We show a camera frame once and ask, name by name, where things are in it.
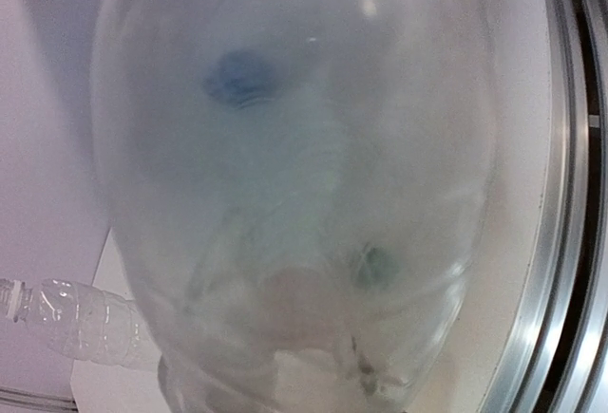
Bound red label water bottle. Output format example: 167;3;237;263
90;0;495;412

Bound clear bottle green cap ring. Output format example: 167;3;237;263
0;277;161;367

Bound green bottle cap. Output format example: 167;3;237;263
353;245;399;290

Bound aluminium front rail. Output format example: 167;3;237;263
481;0;607;412

